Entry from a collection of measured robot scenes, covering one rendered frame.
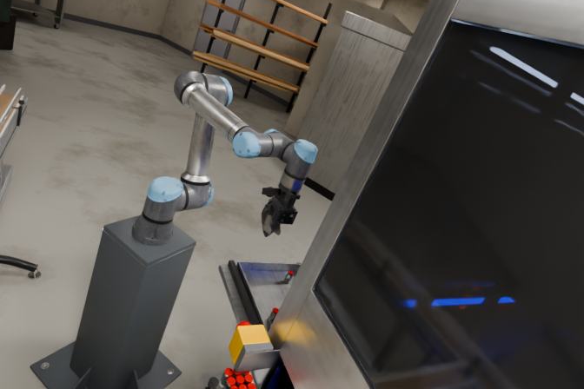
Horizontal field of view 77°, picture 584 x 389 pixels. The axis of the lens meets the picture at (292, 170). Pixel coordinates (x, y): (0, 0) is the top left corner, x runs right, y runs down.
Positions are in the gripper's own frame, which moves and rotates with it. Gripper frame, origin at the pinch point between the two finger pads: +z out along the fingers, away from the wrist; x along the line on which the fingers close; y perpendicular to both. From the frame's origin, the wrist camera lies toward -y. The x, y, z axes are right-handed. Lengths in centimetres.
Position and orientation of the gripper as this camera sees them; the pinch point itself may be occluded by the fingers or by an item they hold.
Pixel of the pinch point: (266, 232)
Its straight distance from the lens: 130.1
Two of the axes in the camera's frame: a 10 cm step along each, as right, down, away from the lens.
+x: 8.4, 1.6, 5.2
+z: -3.7, 8.7, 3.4
